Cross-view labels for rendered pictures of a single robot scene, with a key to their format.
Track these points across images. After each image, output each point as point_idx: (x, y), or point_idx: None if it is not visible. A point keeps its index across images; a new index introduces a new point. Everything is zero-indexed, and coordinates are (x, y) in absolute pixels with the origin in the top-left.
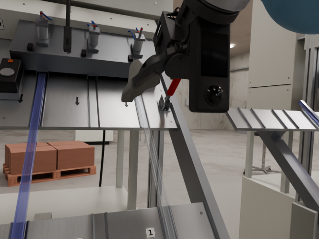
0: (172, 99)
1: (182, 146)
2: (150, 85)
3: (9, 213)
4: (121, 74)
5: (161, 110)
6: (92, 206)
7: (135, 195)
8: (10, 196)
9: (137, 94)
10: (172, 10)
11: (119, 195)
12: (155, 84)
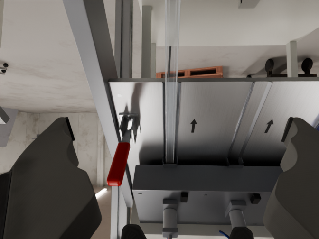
0: (113, 136)
1: (99, 41)
2: (306, 182)
3: (265, 19)
4: (192, 170)
5: (135, 116)
6: (187, 17)
7: (144, 22)
8: (253, 41)
9: (303, 139)
10: None
11: (155, 32)
12: (287, 186)
